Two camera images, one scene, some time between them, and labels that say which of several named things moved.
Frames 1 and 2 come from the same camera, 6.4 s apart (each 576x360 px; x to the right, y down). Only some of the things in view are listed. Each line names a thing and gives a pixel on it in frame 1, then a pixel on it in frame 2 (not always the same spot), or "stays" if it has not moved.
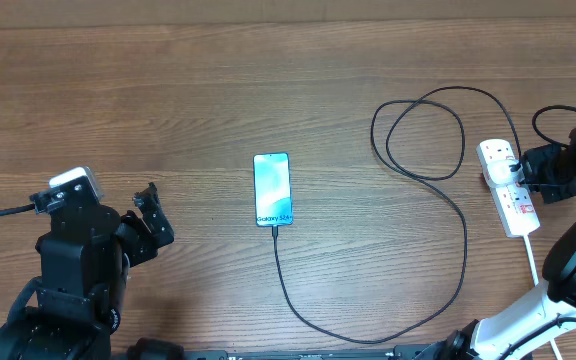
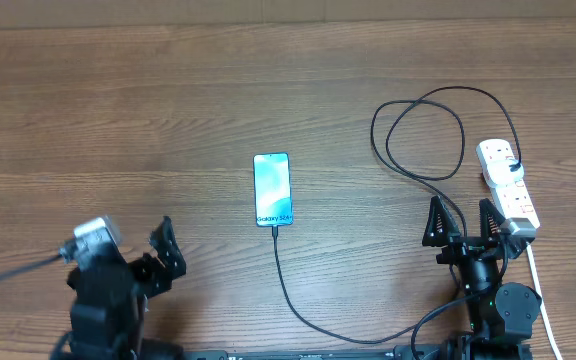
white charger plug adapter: x=499 y=172 stays
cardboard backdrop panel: x=16 y=14 stays
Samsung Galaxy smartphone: x=273 y=189 stays
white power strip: x=514 y=206 stays
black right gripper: x=530 y=161 → x=459 y=245
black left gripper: x=145 y=245 → x=157 y=274
